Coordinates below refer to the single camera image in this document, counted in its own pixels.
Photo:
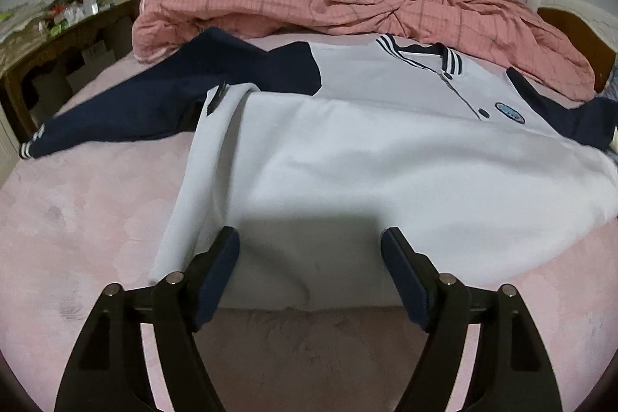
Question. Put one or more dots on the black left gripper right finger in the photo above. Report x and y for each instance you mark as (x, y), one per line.
(512, 370)

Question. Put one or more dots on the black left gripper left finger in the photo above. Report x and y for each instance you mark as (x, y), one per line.
(107, 369)

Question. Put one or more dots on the white and navy polo shirt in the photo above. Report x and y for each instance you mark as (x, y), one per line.
(312, 150)

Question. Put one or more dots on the pink bed sheet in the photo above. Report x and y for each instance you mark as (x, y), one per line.
(75, 221)

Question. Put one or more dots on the dark wooden desk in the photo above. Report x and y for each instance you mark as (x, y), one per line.
(78, 37)

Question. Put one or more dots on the brown wooden headboard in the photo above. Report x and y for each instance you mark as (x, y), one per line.
(598, 52)

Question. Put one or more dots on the desk clutter pile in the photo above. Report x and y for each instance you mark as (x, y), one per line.
(62, 13)

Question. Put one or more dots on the pink plaid quilt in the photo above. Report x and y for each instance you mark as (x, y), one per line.
(505, 32)

